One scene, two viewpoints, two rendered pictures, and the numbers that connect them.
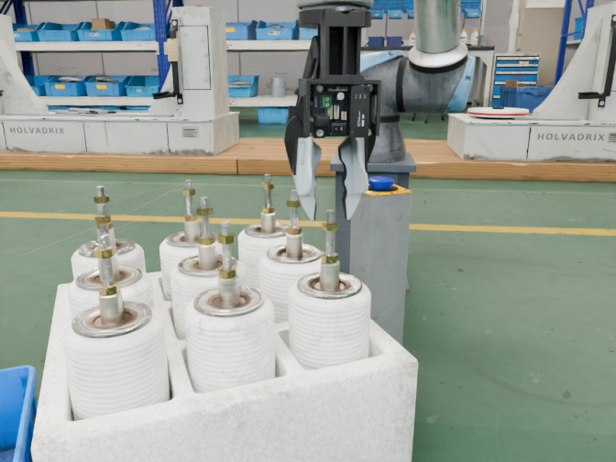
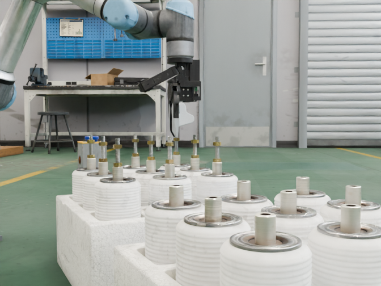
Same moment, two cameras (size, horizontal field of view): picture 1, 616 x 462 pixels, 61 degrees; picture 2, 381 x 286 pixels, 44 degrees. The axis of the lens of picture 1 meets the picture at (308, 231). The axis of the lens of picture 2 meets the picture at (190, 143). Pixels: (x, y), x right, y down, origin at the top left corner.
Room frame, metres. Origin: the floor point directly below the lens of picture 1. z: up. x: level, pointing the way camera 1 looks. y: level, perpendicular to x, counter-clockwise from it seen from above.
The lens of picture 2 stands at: (0.60, 1.28, 0.38)
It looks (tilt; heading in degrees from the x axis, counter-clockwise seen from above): 3 degrees down; 266
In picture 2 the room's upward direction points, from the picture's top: straight up
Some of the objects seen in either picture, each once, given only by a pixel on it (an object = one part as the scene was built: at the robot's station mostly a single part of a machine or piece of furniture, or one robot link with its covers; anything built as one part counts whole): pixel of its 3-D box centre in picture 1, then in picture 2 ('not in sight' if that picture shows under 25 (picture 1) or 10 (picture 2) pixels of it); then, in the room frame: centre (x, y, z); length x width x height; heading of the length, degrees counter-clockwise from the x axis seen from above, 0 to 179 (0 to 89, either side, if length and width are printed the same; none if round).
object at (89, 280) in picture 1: (109, 278); (169, 177); (0.58, 0.24, 0.25); 0.08 x 0.08 x 0.01
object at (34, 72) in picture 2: not in sight; (37, 75); (2.02, -4.36, 0.87); 0.41 x 0.17 x 0.25; 84
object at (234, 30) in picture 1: (235, 31); not in sight; (5.62, 0.73, 0.90); 0.50 x 0.38 x 0.21; 174
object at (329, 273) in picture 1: (329, 275); (176, 160); (0.56, -0.03, 0.26); 0.02 x 0.02 x 0.03
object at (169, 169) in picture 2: (108, 268); (169, 171); (0.58, 0.24, 0.26); 0.02 x 0.02 x 0.03
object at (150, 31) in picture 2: not in sight; (143, 24); (0.65, -0.05, 0.64); 0.11 x 0.11 x 0.08; 68
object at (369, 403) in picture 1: (214, 376); (151, 238); (0.62, 0.13, 0.09); 0.39 x 0.39 x 0.18; 22
